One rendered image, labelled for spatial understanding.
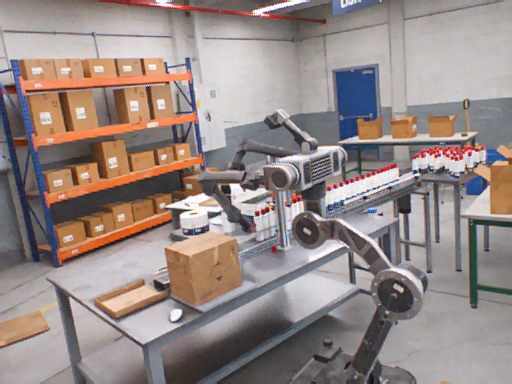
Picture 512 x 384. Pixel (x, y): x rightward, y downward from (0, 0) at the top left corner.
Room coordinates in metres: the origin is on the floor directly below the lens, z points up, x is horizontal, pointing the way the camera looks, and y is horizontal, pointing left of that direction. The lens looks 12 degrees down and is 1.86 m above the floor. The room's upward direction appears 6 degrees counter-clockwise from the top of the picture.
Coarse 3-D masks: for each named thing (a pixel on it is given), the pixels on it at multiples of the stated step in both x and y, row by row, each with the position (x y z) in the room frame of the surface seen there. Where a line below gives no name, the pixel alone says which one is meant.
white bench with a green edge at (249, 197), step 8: (232, 184) 5.40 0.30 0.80; (240, 192) 4.88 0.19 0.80; (248, 192) 4.84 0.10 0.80; (256, 192) 4.80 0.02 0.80; (264, 192) 4.75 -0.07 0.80; (240, 200) 4.51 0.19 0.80; (248, 200) 4.52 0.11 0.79; (256, 200) 4.69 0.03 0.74; (272, 200) 6.00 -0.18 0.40; (168, 208) 4.58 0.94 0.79; (176, 208) 4.50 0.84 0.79; (184, 208) 4.44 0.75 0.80; (192, 208) 4.40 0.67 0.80; (200, 208) 4.36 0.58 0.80; (208, 208) 4.32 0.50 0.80; (216, 208) 4.29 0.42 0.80; (176, 216) 4.61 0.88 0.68; (208, 216) 4.29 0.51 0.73; (216, 216) 4.21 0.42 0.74; (176, 224) 4.60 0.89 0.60
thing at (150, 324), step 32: (352, 224) 3.21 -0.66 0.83; (384, 224) 3.12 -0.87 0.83; (128, 256) 3.06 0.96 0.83; (160, 256) 2.98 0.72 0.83; (256, 256) 2.77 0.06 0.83; (288, 256) 2.70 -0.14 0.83; (320, 256) 2.64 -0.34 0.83; (64, 288) 2.60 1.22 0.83; (96, 288) 2.54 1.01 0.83; (256, 288) 2.29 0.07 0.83; (128, 320) 2.09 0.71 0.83; (160, 320) 2.05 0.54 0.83; (192, 320) 2.01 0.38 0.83
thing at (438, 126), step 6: (432, 120) 7.52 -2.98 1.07; (438, 120) 7.47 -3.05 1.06; (444, 120) 7.42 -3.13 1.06; (450, 120) 7.64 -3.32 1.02; (432, 126) 7.55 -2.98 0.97; (438, 126) 7.49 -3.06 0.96; (444, 126) 7.44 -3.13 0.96; (450, 126) 7.39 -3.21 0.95; (432, 132) 7.55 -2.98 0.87; (438, 132) 7.49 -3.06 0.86; (444, 132) 7.44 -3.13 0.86; (450, 132) 7.39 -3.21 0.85
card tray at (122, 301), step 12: (120, 288) 2.41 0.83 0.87; (132, 288) 2.45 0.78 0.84; (144, 288) 2.45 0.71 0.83; (96, 300) 2.29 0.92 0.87; (108, 300) 2.34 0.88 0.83; (120, 300) 2.33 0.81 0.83; (132, 300) 2.31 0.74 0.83; (144, 300) 2.22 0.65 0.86; (156, 300) 2.27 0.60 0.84; (108, 312) 2.18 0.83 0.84; (120, 312) 2.13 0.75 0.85
